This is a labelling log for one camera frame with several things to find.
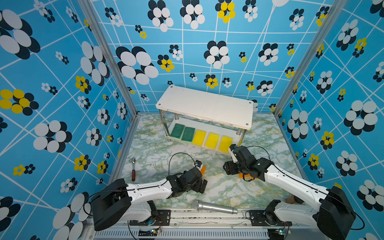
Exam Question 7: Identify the orange sponge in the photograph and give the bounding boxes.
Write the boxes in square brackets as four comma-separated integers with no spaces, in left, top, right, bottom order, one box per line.
[200,165,207,175]
[238,173,255,180]

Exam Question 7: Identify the yellow sponge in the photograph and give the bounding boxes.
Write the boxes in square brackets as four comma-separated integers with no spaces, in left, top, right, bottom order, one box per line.
[219,136,233,153]
[192,130,207,146]
[205,133,220,150]

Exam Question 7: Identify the green sponge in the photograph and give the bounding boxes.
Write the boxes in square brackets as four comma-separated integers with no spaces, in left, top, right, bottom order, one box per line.
[182,127,195,142]
[170,124,185,139]

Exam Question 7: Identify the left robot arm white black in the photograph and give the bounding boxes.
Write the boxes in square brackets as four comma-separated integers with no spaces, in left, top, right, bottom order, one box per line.
[91,164,208,232]

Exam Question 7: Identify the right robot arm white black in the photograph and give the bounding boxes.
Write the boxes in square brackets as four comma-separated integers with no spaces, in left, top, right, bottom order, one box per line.
[223,144,357,240]

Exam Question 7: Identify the white two-tier shelf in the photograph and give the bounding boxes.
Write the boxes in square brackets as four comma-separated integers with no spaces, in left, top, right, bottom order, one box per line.
[156,85,256,155]

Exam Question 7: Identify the silver microphone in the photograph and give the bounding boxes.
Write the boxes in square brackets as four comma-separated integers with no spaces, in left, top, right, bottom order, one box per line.
[192,200,238,215]

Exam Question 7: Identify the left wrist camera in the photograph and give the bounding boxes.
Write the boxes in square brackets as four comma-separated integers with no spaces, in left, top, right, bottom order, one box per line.
[194,160,203,169]

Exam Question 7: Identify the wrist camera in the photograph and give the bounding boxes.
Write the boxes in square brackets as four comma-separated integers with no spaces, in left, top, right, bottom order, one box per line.
[194,160,203,169]
[229,144,238,155]

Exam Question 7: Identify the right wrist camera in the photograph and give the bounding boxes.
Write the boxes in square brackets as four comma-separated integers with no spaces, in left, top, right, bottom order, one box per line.
[229,144,238,155]

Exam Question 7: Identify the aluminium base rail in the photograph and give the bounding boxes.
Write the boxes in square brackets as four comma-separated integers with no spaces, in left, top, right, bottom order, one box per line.
[81,209,325,240]

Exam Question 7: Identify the red handled ratchet wrench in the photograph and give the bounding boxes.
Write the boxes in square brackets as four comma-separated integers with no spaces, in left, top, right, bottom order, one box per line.
[131,158,136,182]

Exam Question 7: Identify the aluminium frame post right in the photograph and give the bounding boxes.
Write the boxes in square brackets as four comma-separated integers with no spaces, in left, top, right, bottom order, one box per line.
[274,0,347,118]

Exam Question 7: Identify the aluminium frame post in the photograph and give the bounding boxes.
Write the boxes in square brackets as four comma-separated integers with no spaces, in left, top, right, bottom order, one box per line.
[78,0,139,118]
[274,0,347,118]

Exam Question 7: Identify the aluminium frame post left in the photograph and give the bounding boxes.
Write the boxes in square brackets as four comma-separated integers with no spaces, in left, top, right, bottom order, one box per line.
[78,0,139,118]

